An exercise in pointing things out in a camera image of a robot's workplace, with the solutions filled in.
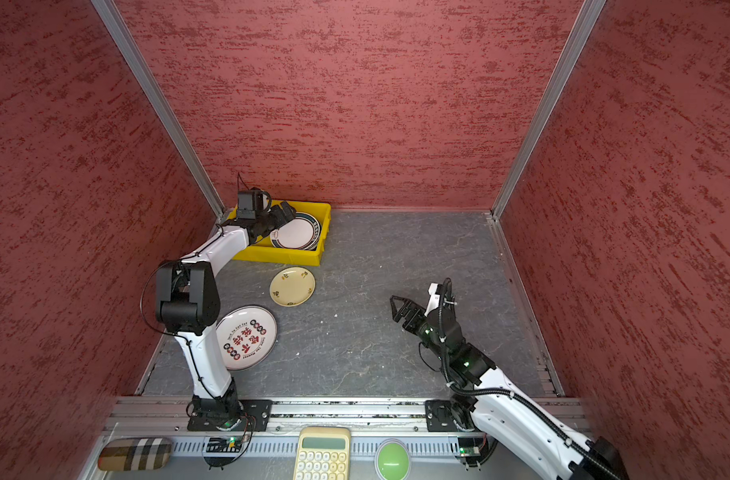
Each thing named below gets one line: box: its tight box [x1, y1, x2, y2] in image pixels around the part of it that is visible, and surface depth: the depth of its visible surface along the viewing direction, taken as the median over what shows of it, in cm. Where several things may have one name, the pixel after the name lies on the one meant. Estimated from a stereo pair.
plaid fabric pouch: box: [97, 437, 173, 471], surface depth 68 cm
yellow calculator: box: [293, 426, 352, 480], surface depth 69 cm
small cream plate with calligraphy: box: [269, 266, 316, 307], surface depth 101 cm
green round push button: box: [374, 438, 412, 480], surface depth 68 cm
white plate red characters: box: [216, 304, 278, 371], surface depth 89 cm
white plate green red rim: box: [270, 212, 321, 251], surface depth 105 cm
